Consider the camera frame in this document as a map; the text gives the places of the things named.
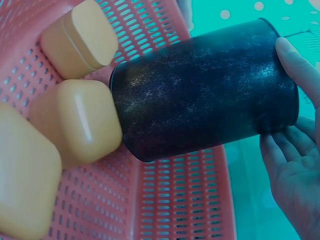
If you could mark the dark speckled cylindrical tin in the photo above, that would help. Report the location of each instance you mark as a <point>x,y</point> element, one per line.
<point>200,95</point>

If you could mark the yellow rounded square tin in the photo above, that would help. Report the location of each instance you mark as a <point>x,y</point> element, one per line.
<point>75,42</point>
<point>22,170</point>
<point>82,122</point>

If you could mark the person's right hand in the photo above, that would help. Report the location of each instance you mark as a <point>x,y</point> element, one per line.
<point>300,190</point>

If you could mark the pink perforated plastic basket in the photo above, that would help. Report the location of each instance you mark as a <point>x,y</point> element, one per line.
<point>175,200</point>

